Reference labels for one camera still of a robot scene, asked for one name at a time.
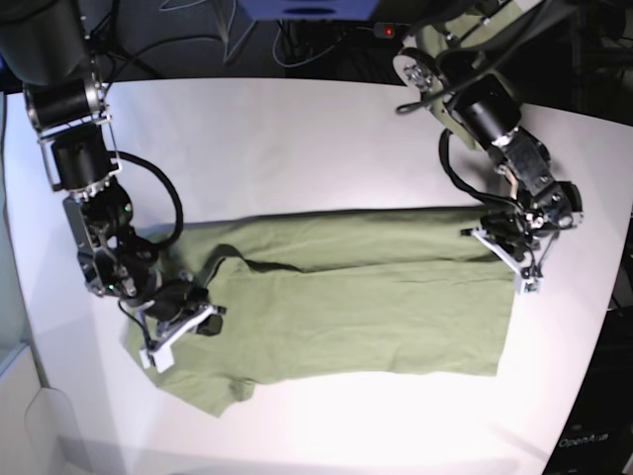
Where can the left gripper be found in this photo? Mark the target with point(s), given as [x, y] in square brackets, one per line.
[520, 227]

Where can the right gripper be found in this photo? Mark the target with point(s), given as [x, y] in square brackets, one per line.
[180, 298]

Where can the green T-shirt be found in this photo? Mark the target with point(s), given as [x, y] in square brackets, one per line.
[314, 294]

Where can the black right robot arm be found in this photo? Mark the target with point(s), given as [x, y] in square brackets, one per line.
[43, 44]

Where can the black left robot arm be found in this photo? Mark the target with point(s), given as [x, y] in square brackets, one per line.
[451, 56]

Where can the black OpenArm case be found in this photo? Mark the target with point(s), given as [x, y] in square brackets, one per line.
[597, 436]

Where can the power strip with red light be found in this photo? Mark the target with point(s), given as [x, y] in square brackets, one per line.
[389, 31]

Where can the blue box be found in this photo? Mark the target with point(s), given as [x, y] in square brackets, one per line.
[269, 10]

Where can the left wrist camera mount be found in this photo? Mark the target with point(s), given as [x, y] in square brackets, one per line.
[527, 269]

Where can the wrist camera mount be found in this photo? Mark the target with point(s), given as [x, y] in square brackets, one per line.
[527, 269]
[157, 351]

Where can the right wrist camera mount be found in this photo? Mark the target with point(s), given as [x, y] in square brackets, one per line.
[157, 351]

